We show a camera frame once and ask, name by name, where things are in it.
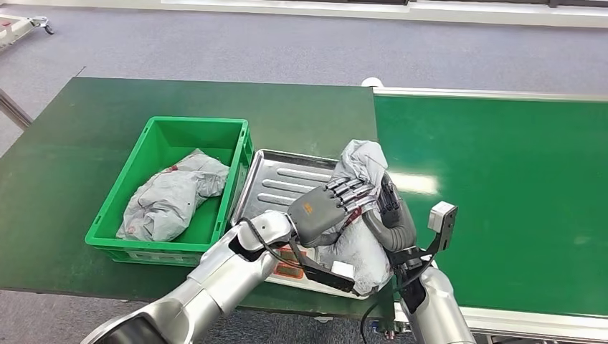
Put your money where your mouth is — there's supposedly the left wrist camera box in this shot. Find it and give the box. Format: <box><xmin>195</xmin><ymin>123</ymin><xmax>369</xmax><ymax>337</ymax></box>
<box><xmin>288</xmin><ymin>239</ymin><xmax>358</xmax><ymax>294</ymax></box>

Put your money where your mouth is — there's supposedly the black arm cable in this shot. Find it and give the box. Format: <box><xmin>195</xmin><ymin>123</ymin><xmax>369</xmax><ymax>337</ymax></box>
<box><xmin>236</xmin><ymin>217</ymin><xmax>308</xmax><ymax>272</ymax></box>
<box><xmin>358</xmin><ymin>255</ymin><xmax>437</xmax><ymax>344</ymax></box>

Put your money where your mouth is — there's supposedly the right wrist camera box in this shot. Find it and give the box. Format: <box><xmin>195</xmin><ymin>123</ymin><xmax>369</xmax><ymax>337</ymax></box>
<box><xmin>424</xmin><ymin>201</ymin><xmax>460</xmax><ymax>258</ymax></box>

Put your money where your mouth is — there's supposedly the grey plastic courier bag package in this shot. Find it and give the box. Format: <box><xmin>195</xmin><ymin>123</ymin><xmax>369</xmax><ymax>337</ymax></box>
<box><xmin>315</xmin><ymin>138</ymin><xmax>396</xmax><ymax>297</ymax></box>
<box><xmin>115</xmin><ymin>148</ymin><xmax>232</xmax><ymax>244</ymax></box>

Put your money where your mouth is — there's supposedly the green conveyor belt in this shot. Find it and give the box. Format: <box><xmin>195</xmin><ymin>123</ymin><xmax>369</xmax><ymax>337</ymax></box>
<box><xmin>361</xmin><ymin>77</ymin><xmax>608</xmax><ymax>344</ymax></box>

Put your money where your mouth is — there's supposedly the white cart with caster wheel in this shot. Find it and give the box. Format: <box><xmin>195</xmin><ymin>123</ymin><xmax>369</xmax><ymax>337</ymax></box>
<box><xmin>0</xmin><ymin>13</ymin><xmax>56</xmax><ymax>49</ymax></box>

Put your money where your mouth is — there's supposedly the electronic scale with steel tray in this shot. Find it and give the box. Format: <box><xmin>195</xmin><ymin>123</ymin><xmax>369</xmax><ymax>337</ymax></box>
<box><xmin>230</xmin><ymin>148</ymin><xmax>396</xmax><ymax>302</ymax></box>

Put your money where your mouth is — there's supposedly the green plastic crate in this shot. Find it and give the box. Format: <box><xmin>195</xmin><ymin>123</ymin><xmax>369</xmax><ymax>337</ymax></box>
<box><xmin>84</xmin><ymin>116</ymin><xmax>255</xmax><ymax>268</ymax></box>

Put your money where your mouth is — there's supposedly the grey metal bar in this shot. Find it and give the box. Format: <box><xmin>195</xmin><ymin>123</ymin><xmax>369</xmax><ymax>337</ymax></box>
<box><xmin>0</xmin><ymin>87</ymin><xmax>35</xmax><ymax>131</ymax></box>

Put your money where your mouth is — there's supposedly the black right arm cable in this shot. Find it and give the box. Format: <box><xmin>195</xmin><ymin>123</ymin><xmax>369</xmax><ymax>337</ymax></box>
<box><xmin>358</xmin><ymin>255</ymin><xmax>437</xmax><ymax>344</ymax></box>

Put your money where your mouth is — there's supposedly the dark green work table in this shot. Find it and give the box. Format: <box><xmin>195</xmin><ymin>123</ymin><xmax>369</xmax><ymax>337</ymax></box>
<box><xmin>0</xmin><ymin>77</ymin><xmax>396</xmax><ymax>321</ymax></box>

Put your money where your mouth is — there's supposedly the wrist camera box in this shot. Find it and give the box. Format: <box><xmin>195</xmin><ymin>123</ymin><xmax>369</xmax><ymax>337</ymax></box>
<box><xmin>288</xmin><ymin>239</ymin><xmax>358</xmax><ymax>294</ymax></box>
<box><xmin>424</xmin><ymin>201</ymin><xmax>460</xmax><ymax>258</ymax></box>

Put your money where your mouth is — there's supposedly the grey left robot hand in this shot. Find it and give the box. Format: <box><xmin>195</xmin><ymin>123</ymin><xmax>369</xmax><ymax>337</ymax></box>
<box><xmin>287</xmin><ymin>176</ymin><xmax>377</xmax><ymax>249</ymax></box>

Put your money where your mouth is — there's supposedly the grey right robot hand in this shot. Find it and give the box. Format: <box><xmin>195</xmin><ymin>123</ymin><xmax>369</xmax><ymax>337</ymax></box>
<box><xmin>378</xmin><ymin>171</ymin><xmax>417</xmax><ymax>239</ymax></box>

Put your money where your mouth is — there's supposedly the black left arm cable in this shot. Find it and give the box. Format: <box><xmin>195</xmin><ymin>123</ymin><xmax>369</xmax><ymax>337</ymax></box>
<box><xmin>236</xmin><ymin>217</ymin><xmax>308</xmax><ymax>272</ymax></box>

